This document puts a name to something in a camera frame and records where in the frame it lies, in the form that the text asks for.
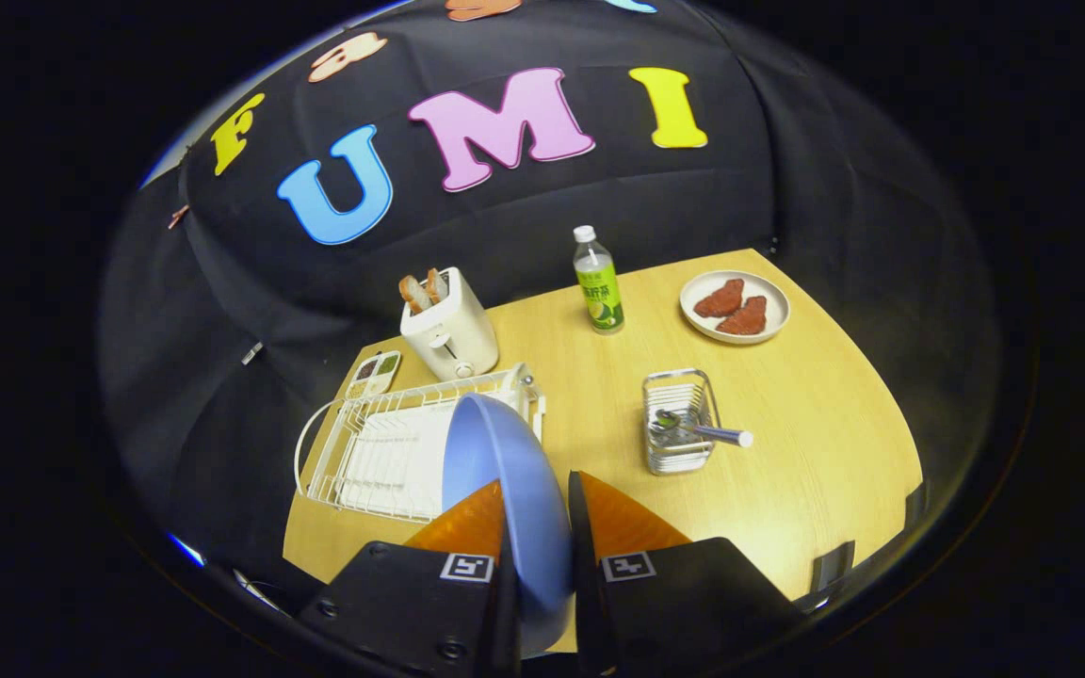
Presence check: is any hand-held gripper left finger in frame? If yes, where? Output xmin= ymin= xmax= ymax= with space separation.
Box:
xmin=296 ymin=478 xmax=525 ymax=678

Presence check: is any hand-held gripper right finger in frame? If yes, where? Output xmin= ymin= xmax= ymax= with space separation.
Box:
xmin=567 ymin=470 xmax=805 ymax=678

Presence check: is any blue plate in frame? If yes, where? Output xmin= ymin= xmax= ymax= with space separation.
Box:
xmin=441 ymin=393 xmax=574 ymax=657

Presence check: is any metal wire basket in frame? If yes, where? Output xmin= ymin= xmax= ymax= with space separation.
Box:
xmin=641 ymin=368 xmax=722 ymax=476

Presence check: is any white wire dish rack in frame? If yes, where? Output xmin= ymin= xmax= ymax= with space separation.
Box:
xmin=294 ymin=363 xmax=547 ymax=525

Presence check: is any metal spoon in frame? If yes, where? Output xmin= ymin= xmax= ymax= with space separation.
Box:
xmin=653 ymin=410 xmax=754 ymax=448

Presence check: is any small white plate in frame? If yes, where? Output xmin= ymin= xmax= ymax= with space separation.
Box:
xmin=679 ymin=270 xmax=791 ymax=346

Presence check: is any white seasoning tray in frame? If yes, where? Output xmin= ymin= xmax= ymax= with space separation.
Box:
xmin=347 ymin=350 xmax=402 ymax=398

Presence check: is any white toaster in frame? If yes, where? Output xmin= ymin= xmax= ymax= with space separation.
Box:
xmin=399 ymin=267 xmax=500 ymax=381

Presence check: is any green tea bottle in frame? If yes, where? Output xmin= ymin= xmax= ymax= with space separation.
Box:
xmin=573 ymin=225 xmax=625 ymax=335

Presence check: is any red meat piece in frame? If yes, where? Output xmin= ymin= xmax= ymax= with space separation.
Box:
xmin=693 ymin=279 xmax=746 ymax=318
xmin=717 ymin=296 xmax=769 ymax=336

